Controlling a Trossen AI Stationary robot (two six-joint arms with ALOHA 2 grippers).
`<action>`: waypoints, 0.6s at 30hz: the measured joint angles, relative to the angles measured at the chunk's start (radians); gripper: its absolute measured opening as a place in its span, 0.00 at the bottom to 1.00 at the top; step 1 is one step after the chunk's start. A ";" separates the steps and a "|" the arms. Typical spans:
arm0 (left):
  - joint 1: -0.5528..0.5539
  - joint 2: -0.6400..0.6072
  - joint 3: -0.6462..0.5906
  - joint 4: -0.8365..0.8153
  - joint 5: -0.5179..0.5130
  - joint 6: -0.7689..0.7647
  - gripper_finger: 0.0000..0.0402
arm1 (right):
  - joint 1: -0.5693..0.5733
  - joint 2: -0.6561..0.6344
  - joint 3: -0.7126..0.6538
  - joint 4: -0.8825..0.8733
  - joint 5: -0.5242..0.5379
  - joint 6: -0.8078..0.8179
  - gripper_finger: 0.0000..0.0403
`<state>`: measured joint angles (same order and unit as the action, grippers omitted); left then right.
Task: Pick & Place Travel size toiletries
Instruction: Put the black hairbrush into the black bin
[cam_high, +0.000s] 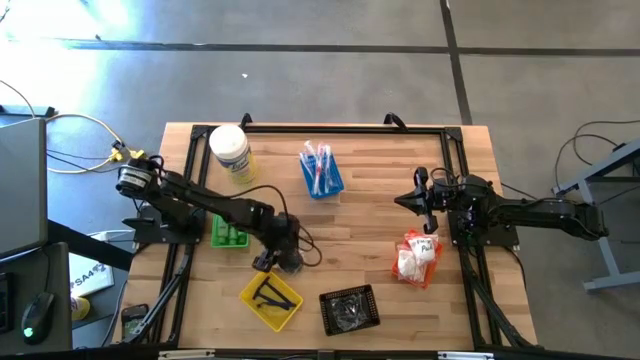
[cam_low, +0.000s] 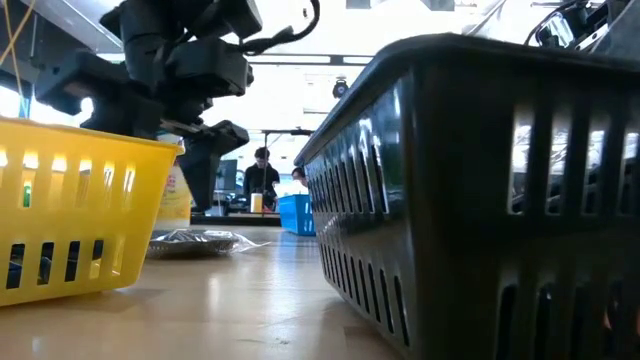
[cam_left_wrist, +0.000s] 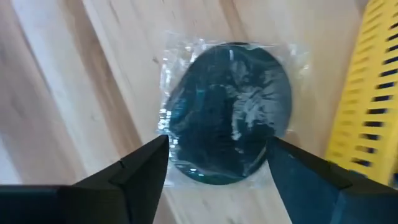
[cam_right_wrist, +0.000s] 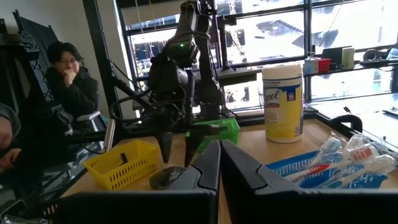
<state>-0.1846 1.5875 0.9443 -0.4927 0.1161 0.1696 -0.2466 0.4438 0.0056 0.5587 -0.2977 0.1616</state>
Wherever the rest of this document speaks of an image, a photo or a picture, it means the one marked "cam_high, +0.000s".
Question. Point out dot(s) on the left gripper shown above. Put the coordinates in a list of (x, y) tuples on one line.
[(282, 240)]

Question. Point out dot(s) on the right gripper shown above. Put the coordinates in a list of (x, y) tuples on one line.
[(442, 195)]

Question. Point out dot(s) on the black round brush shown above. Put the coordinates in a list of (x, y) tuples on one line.
[(292, 262)]

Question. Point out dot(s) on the black razor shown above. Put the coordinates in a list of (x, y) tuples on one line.
[(270, 287)]

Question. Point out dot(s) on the red toothbrush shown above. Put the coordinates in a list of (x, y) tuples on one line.
[(318, 172)]

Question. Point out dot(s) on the clear toothbrush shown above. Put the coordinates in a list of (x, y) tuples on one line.
[(308, 155), (327, 167)]

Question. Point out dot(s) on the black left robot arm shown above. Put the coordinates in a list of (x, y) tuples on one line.
[(200, 200)]

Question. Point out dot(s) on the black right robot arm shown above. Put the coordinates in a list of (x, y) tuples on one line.
[(535, 212)]

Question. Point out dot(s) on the green plastic basket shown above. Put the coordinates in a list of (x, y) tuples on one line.
[(227, 240)]

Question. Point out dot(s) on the blue plastic basket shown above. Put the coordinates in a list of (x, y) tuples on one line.
[(332, 187)]

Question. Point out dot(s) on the orange plastic basket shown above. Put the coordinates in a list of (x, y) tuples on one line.
[(430, 277)]

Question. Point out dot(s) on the yellow plastic basket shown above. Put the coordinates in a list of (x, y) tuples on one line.
[(280, 320)]

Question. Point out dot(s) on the black plastic basket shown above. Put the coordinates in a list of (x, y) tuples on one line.
[(325, 320)]

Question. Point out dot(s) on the disinfectant wipes canister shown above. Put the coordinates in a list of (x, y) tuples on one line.
[(229, 142)]

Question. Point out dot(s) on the silver metal bar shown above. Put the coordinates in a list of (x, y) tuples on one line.
[(185, 355), (465, 356)]

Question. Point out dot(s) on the black device with green board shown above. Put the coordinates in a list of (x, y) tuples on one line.
[(134, 315)]

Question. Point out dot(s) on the white printed booklet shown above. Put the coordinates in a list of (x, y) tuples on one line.
[(90, 280)]

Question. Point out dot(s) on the small yellow object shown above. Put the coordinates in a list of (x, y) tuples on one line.
[(81, 309)]

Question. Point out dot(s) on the dark desk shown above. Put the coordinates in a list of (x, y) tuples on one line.
[(60, 280)]

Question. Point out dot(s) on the black computer mouse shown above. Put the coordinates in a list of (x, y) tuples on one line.
[(37, 317)]

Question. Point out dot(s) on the grey laptop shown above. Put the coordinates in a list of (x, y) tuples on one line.
[(22, 190)]

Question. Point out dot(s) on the black keyboard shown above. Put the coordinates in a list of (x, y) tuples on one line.
[(4, 300)]

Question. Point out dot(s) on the black frame hook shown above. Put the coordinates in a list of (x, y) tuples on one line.
[(395, 120), (245, 120)]

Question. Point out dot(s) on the black aluminium table frame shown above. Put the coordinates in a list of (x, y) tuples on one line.
[(350, 129)]

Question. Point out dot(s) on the grey desk frame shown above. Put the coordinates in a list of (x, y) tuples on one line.
[(603, 235)]

